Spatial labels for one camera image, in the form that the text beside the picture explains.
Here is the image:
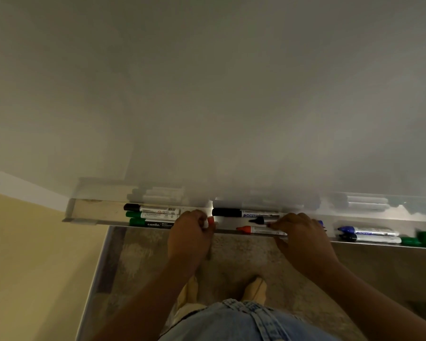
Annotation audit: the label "long black cap marker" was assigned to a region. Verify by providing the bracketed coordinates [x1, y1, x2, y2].
[212, 208, 282, 218]

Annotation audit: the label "beige shoe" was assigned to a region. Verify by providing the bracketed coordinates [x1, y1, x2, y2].
[241, 276, 268, 303]
[177, 275, 200, 316]

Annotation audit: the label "white whiteboard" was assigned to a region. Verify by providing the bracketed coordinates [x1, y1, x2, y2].
[0, 0, 426, 213]

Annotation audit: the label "grey patterned rug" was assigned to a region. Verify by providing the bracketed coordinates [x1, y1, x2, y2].
[76, 225, 426, 341]

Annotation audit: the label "beige right shoe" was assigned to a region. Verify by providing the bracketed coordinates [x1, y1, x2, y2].
[241, 276, 268, 303]

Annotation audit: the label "black cap white marker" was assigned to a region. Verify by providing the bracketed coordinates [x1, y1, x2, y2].
[124, 204, 181, 215]

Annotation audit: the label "person's left forearm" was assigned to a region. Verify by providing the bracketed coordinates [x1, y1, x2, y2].
[92, 257, 204, 341]

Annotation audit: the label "blue denim jeans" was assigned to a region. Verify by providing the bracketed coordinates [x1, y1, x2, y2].
[161, 298, 338, 341]

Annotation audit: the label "red cap white marker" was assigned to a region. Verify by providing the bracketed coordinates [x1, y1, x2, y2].
[236, 226, 288, 236]

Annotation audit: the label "beige left shoe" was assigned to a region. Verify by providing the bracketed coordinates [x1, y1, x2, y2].
[177, 275, 200, 316]

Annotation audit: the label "green cap white marker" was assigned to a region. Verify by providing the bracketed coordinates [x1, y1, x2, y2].
[126, 211, 180, 220]

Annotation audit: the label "person's right hand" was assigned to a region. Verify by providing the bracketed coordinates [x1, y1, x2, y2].
[269, 212, 338, 280]

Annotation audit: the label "green marker black label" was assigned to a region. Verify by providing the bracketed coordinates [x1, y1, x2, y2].
[129, 218, 178, 228]

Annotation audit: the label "person's left hand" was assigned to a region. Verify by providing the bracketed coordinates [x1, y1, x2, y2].
[168, 209, 217, 269]

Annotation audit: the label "metal marker tray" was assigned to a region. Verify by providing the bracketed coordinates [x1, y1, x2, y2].
[62, 177, 426, 251]

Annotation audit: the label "dark cap white marker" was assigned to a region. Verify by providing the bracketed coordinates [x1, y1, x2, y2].
[339, 233, 402, 244]

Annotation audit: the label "person's right forearm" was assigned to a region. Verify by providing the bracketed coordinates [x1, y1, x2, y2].
[305, 261, 426, 341]

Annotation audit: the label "blue cap white marker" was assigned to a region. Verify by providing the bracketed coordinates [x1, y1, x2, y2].
[337, 226, 400, 236]

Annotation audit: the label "white baseboard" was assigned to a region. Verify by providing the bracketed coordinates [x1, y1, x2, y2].
[0, 165, 69, 212]

